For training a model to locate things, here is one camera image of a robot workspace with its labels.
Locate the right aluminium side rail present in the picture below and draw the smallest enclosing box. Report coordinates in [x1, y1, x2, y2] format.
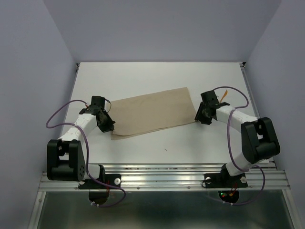
[240, 62, 277, 165]

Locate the aluminium mounting rail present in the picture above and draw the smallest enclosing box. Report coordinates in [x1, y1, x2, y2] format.
[39, 163, 292, 191]

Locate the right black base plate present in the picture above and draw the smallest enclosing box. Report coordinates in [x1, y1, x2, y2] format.
[202, 173, 248, 189]

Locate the beige cloth napkin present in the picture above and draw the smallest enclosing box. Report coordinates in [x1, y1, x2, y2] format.
[109, 87, 196, 140]

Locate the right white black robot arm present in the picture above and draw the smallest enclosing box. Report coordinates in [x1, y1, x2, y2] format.
[195, 90, 280, 188]

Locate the left aluminium frame post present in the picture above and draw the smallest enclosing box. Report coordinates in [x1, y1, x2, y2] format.
[28, 191, 46, 229]

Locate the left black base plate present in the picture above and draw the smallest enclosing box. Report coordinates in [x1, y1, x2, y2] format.
[78, 174, 122, 190]

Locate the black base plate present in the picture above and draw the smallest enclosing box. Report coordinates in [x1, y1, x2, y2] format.
[202, 173, 248, 189]
[78, 174, 122, 190]

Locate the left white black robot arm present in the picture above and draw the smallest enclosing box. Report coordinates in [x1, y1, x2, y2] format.
[46, 96, 115, 181]

